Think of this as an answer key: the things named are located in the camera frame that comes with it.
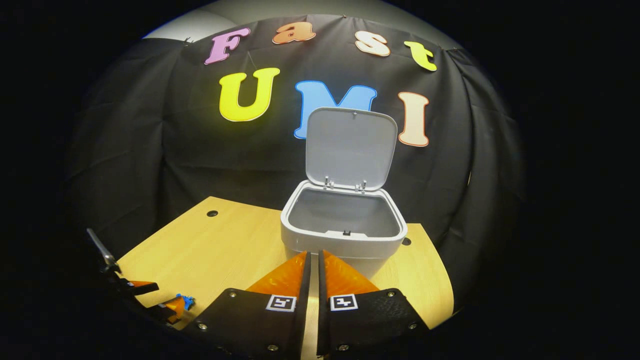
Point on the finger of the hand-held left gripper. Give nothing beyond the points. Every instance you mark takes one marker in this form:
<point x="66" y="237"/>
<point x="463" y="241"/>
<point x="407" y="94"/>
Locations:
<point x="142" y="288"/>
<point x="170" y="310"/>

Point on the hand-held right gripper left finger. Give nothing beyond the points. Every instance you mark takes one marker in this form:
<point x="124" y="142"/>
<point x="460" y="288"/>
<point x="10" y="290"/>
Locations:
<point x="304" y="310"/>

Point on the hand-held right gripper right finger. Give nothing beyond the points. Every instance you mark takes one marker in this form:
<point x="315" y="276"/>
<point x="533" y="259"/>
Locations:
<point x="322" y="310"/>

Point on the blue paper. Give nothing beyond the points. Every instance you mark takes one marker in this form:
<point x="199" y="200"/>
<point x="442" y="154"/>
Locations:
<point x="187" y="301"/>

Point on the white desktop garbage bin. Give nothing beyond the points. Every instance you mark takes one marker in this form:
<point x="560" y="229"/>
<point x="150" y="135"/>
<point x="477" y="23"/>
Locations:
<point x="350" y="150"/>

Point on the black backdrop cloth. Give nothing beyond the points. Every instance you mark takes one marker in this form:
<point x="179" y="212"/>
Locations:
<point x="200" y="150"/>

